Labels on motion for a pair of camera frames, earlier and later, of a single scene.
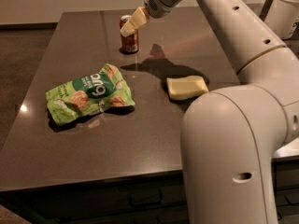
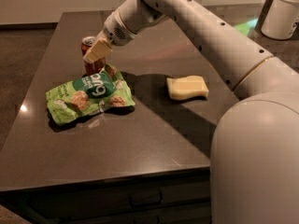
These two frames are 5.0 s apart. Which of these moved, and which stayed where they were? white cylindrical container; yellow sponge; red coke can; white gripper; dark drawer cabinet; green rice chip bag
Moved: red coke can; white gripper
Stayed: white cylindrical container; dark drawer cabinet; green rice chip bag; yellow sponge
